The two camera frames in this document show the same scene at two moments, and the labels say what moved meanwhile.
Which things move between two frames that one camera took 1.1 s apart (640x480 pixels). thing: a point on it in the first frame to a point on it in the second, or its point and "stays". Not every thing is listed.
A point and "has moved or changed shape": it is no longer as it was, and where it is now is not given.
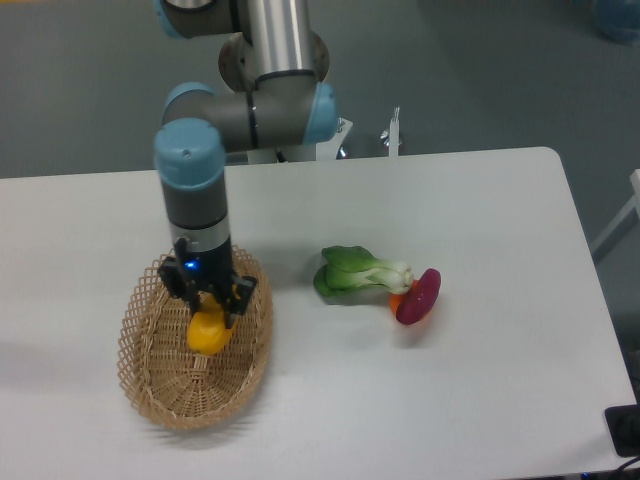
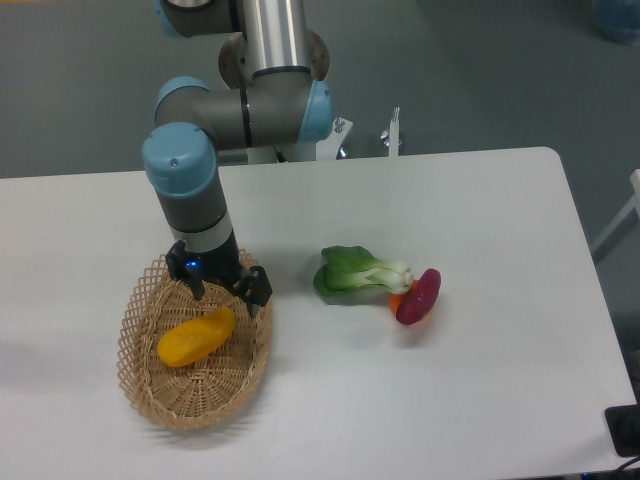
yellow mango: [207, 329] has moved or changed shape
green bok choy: [346, 267] stays
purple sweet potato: [421, 299] stays
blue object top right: [618, 19] stays
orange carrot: [396, 298] stays
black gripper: [210, 271] to [221, 264]
